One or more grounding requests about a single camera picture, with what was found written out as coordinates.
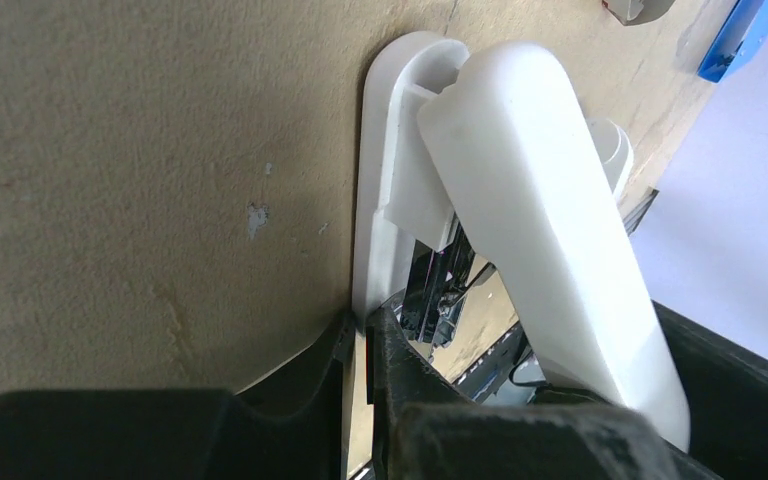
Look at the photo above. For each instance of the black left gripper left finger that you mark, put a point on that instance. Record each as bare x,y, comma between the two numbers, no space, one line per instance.
288,426

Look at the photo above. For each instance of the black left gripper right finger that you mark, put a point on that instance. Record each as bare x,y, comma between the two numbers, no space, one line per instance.
424,428

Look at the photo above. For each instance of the white stapler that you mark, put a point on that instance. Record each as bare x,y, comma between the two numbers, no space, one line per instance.
496,143

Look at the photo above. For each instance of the staple tray with staples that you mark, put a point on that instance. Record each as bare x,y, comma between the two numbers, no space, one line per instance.
637,12

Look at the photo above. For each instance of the blue notebook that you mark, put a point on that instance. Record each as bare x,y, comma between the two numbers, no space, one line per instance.
740,38

